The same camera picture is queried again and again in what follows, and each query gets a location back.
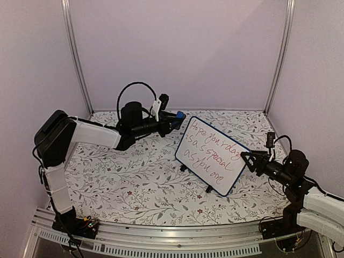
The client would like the floral patterned table mat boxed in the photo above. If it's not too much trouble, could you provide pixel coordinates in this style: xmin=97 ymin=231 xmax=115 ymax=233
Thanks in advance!
xmin=64 ymin=128 xmax=289 ymax=226

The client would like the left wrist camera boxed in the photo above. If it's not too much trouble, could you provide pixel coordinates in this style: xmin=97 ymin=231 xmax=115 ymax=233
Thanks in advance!
xmin=150 ymin=94 xmax=169 ymax=121

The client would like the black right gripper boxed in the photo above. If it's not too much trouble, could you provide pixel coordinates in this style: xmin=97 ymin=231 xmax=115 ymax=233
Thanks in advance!
xmin=241 ymin=150 xmax=294 ymax=187

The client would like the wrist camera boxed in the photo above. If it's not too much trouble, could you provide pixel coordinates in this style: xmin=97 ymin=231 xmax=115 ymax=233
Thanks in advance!
xmin=150 ymin=94 xmax=169 ymax=121
xmin=266 ymin=132 xmax=275 ymax=162

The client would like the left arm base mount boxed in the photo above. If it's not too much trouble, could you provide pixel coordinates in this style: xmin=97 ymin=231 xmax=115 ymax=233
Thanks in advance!
xmin=52 ymin=209 xmax=99 ymax=239

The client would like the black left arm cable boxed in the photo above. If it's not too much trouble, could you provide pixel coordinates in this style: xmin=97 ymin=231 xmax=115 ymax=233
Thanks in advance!
xmin=116 ymin=82 xmax=158 ymax=120

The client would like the wire whiteboard stand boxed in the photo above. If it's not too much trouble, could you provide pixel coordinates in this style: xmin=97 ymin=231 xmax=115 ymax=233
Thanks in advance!
xmin=180 ymin=164 xmax=213 ymax=194

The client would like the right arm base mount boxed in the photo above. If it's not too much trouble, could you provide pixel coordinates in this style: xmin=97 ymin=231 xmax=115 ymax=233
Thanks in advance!
xmin=259 ymin=211 xmax=305 ymax=240

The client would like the small blue-framed whiteboard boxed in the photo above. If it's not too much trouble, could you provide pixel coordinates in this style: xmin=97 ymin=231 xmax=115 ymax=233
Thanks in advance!
xmin=175 ymin=116 xmax=251 ymax=197

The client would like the aluminium frame post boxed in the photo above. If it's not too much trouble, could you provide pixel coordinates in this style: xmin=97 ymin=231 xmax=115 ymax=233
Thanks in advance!
xmin=61 ymin=0 xmax=94 ymax=115
xmin=264 ymin=0 xmax=295 ymax=116

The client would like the left aluminium frame post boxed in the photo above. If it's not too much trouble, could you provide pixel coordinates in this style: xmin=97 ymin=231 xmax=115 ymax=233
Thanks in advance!
xmin=61 ymin=0 xmax=94 ymax=115

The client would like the front aluminium rail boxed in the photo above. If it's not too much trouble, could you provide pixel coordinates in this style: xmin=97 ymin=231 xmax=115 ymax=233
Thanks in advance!
xmin=24 ymin=206 xmax=336 ymax=258

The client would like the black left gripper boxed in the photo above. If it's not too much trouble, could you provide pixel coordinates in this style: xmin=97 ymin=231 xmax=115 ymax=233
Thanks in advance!
xmin=132 ymin=112 xmax=183 ymax=138

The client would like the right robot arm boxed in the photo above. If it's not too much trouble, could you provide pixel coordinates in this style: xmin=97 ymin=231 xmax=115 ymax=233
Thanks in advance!
xmin=240 ymin=149 xmax=343 ymax=247

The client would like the blue whiteboard eraser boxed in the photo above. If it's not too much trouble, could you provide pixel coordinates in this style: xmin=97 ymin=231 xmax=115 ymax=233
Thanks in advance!
xmin=176 ymin=111 xmax=186 ymax=124

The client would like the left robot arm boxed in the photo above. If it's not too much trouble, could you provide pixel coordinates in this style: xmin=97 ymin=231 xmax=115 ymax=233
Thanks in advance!
xmin=33 ymin=100 xmax=186 ymax=233

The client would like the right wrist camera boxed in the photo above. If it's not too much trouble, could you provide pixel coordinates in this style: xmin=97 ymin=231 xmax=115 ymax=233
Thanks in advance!
xmin=266 ymin=132 xmax=275 ymax=162

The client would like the right aluminium frame post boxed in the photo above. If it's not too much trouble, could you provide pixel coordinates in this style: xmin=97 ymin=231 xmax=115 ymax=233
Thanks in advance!
xmin=264 ymin=0 xmax=295 ymax=116

